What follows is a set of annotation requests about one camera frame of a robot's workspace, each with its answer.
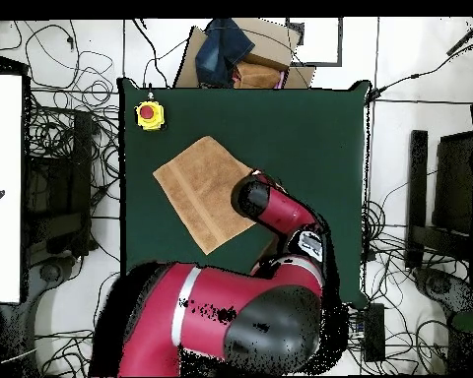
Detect tan terry towel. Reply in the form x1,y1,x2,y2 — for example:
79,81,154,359
152,135,280,273

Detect dark green tablecloth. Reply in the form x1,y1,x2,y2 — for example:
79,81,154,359
116,77,373,310

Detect tan towel in box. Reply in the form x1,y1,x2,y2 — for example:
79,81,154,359
233,60,287,90

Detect yellow emergency stop button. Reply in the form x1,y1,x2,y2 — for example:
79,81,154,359
134,99,168,132

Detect blue denim jeans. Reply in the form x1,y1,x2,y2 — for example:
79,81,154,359
194,17,256,89

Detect brown cardboard box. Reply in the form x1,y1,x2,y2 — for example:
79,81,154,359
172,17,317,90

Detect long black bar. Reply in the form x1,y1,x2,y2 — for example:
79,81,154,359
404,129,430,271

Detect black equipment stand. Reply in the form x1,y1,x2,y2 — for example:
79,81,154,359
23,109,100,265

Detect black panel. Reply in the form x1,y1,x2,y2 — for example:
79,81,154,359
433,131,473,237

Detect black power strip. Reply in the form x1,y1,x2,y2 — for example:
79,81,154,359
363,302,386,363

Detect dark rod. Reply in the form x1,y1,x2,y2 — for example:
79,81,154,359
445,17,473,56

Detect white desk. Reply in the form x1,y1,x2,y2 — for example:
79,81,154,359
0,74,24,304

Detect dark square frame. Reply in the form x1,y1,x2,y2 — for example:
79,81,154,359
285,17,344,67

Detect black cable with connector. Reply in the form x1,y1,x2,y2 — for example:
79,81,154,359
365,36,473,104

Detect black pedestal leg with knob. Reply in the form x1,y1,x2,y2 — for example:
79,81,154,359
413,267,473,316
27,255,84,304

